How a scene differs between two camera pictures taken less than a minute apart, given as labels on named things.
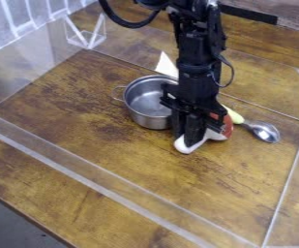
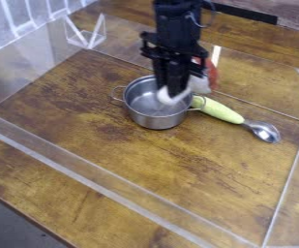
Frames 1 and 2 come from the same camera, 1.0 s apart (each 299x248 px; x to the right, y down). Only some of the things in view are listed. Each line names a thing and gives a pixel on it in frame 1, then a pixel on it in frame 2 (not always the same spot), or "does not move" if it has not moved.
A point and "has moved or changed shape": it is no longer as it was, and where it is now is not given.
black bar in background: [249, 14] does not move
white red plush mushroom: [222, 134] has moved or changed shape
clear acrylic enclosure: [75, 178] does not move
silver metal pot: [141, 95] does not move
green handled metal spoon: [263, 132] does not move
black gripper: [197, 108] -> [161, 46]
